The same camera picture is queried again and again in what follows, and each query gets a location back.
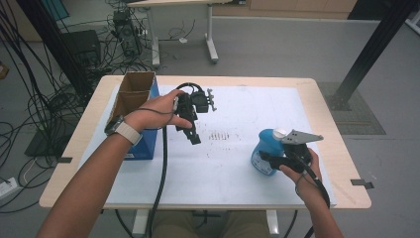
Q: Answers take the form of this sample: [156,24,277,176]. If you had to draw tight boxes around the black box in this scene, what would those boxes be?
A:
[61,30,102,67]

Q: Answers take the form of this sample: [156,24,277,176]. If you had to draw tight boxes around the person's left hand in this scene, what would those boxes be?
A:
[123,88,194,134]

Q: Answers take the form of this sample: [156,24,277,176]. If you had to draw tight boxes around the person's right hand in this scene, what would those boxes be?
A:
[278,148,327,206]

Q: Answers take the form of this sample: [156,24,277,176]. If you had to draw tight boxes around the thick black gripper cable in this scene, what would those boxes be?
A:
[146,82,206,238]
[295,154,332,238]

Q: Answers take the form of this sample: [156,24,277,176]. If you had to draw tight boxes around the light wooden table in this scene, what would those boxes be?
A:
[39,74,372,211]

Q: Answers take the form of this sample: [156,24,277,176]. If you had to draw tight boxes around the thin black cable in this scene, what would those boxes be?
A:
[114,208,137,238]
[286,209,300,238]

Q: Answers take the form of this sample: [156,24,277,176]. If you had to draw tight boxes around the person's khaki trousers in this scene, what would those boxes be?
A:
[152,209,269,238]

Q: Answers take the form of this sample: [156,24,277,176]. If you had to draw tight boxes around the wristwatch with white band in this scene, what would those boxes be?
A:
[104,114,144,147]

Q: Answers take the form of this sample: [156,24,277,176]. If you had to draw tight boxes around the black computer tower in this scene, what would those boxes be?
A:
[112,9,142,58]

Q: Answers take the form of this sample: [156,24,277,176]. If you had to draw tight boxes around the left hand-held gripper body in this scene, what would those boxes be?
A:
[172,87,218,133]

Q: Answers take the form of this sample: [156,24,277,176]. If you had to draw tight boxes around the white table mat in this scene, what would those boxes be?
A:
[78,84,338,206]

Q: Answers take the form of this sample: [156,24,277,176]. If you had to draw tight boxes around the blue cardboard box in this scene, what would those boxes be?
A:
[107,70,160,161]

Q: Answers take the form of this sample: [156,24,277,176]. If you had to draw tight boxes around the tangle of black cables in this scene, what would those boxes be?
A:
[0,6,110,214]

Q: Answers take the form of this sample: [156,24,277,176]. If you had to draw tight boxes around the black metal post with base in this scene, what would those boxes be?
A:
[326,0,420,112]

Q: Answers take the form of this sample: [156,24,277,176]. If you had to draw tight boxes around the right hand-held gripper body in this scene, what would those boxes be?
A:
[272,129,325,175]

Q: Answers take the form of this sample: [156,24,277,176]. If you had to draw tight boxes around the blue bottle with white cap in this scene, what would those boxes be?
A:
[251,127,290,177]

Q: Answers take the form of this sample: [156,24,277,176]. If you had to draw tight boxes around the white desk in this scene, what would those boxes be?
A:
[127,0,232,66]

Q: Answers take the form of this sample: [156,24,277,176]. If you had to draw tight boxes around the white power strip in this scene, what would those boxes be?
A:
[0,177,20,200]

